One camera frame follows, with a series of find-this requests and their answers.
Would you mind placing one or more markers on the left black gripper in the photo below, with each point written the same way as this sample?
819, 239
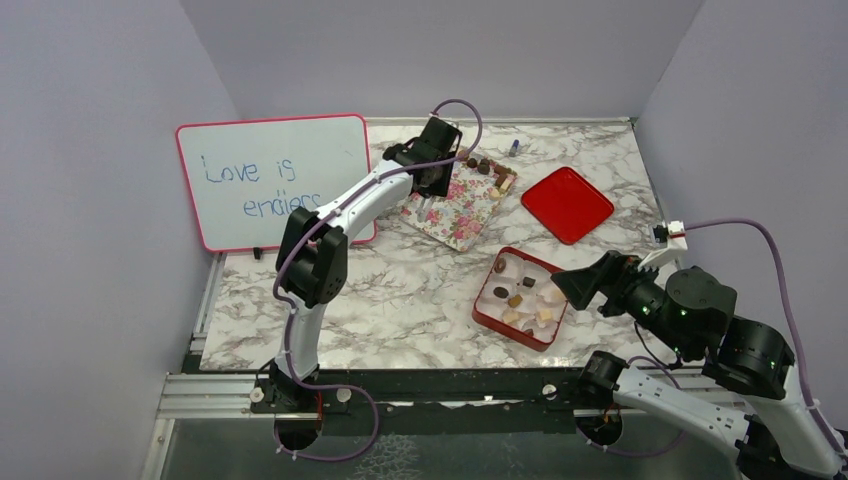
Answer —
439, 188

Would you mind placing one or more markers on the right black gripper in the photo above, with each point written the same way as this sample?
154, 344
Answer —
611, 269

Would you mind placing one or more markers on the round brown chocolate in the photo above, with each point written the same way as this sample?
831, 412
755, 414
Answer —
500, 265

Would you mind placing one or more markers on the metal serving tongs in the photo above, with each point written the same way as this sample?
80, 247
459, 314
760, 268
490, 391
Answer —
422, 209

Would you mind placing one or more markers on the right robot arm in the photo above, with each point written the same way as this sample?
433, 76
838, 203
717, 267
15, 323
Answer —
783, 437

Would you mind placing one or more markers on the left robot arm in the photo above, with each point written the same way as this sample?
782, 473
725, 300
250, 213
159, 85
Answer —
312, 262

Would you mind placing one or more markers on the red chocolate box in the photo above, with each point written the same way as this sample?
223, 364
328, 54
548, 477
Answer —
495, 314

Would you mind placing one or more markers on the floral rectangular tray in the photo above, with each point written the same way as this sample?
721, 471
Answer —
477, 188

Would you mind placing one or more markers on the red tin lid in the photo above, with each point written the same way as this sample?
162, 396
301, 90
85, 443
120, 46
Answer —
567, 205

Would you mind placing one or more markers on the pink framed whiteboard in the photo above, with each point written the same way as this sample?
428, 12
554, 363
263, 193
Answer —
246, 177

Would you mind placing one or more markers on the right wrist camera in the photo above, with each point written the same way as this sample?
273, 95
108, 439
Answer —
671, 237

